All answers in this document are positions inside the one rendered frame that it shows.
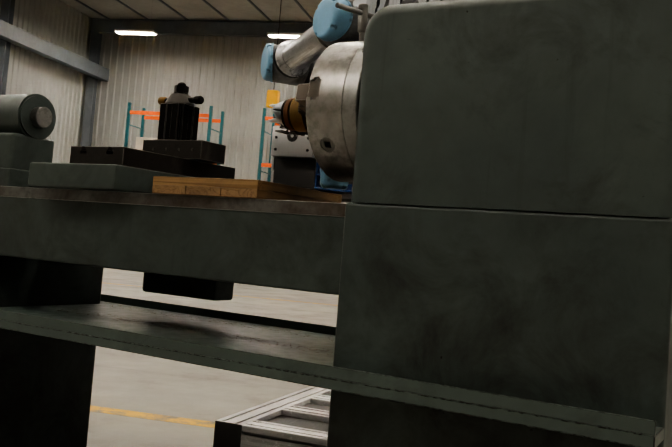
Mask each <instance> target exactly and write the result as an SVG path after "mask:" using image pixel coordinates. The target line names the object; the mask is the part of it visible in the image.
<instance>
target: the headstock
mask: <svg viewBox="0 0 672 447"><path fill-rule="evenodd" d="M352 202H356V203H376V204H396V205H416V206H436V207H457V208H477V209H497V210H517V211H537V212H557V213H577V214H598V215H618V216H638V217H658V218H672V0H443V1H431V2H420V3H409V4H397V5H390V6H386V7H384V8H382V9H380V10H379V11H377V12H376V13H375V14H374V15H373V16H372V17H371V19H370V20H369V22H368V24H367V26H366V30H365V35H364V48H363V61H362V74H361V87H360V100H359V112H358V125H357V138H356V151H355V164H354V177H353V190H352Z"/></svg>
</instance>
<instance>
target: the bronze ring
mask: <svg viewBox="0 0 672 447"><path fill-rule="evenodd" d="M295 98H296V97H295ZM295 98H290V99H286V100H285V101H284V102H283V104H282V107H281V120H282V123H283V125H284V127H285V128H286V129H287V130H292V131H297V132H307V125H306V117H305V116H303V115H301V114H300V113H298V105H299V103H298V102H297V101H295ZM307 133H308V132H307Z"/></svg>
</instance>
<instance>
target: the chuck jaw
mask: <svg viewBox="0 0 672 447"><path fill-rule="evenodd" d="M320 84H321V80H320V79H319V78H316V80H315V81H310V84H298V87H297V93H296V98H295V101H297V102H298V103H299V105H298V113H300V114H301V115H303V116H305V117H306V97H312V100H316V97H319V90H320Z"/></svg>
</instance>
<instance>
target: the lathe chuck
mask: <svg viewBox="0 0 672 447"><path fill-rule="evenodd" d="M363 45H364V41H356V42H341V43H335V44H332V45H330V46H329V47H328V48H326V49H325V50H324V51H323V53H322V54H321V55H320V57H319V58H318V60H317V62H316V64H315V66H314V68H313V71H312V74H311V77H310V81H315V80H316V78H319V79H320V80H321V84H320V90H319V97H316V100H312V97H306V125H307V132H308V138H309V142H310V146H311V149H312V152H313V154H314V157H315V159H316V161H317V163H318V164H319V166H320V168H321V169H322V170H323V172H324V173H325V174H326V175H327V176H328V177H329V178H331V179H333V180H335V181H338V182H353V177H354V165H353V163H352V160H351V158H350V155H349V153H348V149H347V146H346V142H345V137H344V130H343V120H342V101H343V91H344V85H345V80H346V76H347V72H348V69H349V67H350V64H351V62H352V60H353V58H354V56H355V54H356V53H357V51H358V50H359V49H360V48H361V47H362V46H363ZM323 138H329V139H331V140H332V141H333V143H334V145H335V149H334V150H333V151H326V150H325V149H324V148H323V147H322V145H321V140H322V139H323Z"/></svg>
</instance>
